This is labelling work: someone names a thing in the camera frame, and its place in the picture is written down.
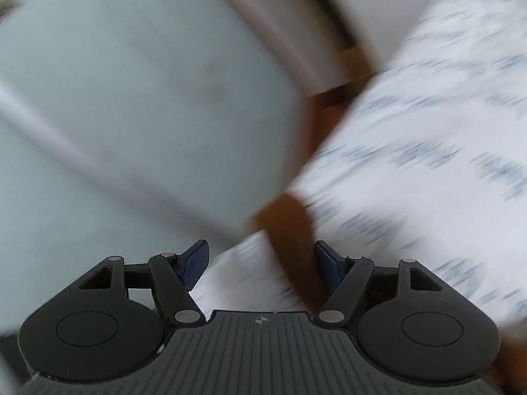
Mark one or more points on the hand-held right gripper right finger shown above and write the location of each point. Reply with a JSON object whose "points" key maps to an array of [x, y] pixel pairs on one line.
{"points": [[329, 261]]}

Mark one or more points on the brown knit garment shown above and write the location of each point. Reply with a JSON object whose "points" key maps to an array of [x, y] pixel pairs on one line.
{"points": [[292, 234]]}

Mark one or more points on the white script printed blanket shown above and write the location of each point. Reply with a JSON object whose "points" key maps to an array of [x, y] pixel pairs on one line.
{"points": [[411, 152]]}

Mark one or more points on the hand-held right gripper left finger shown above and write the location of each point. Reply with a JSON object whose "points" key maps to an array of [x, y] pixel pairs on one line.
{"points": [[196, 261]]}

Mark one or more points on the pale glass bedside table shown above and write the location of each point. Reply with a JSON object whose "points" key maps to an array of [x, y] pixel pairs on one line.
{"points": [[144, 90]]}

